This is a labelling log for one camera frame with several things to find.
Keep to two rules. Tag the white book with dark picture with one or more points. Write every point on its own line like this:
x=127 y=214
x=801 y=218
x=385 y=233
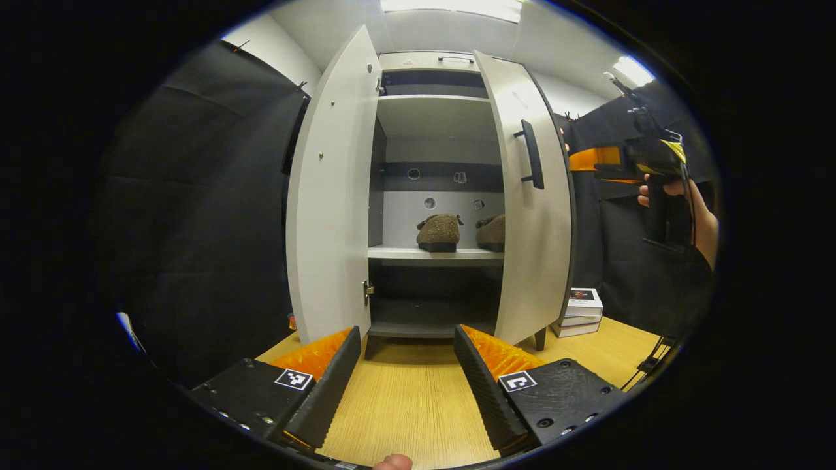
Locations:
x=584 y=301

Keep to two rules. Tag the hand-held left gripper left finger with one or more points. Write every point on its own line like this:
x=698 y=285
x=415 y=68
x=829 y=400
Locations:
x=330 y=391

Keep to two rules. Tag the small ceiling light panel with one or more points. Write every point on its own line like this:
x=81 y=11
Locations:
x=633 y=70

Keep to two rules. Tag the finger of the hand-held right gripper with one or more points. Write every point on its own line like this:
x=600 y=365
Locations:
x=597 y=158
x=620 y=176

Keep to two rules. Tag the large ceiling light panel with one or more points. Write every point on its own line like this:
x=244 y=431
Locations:
x=450 y=8

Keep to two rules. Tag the brown fluffy shoe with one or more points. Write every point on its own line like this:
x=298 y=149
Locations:
x=439 y=230
x=493 y=232

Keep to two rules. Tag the white shoe cabinet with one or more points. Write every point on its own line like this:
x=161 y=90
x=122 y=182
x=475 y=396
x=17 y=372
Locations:
x=434 y=117

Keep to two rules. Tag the white shoe cabinet door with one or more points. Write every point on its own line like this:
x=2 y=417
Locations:
x=535 y=261
x=333 y=215

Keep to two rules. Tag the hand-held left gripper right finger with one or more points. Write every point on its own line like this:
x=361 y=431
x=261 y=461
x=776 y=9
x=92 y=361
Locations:
x=486 y=391

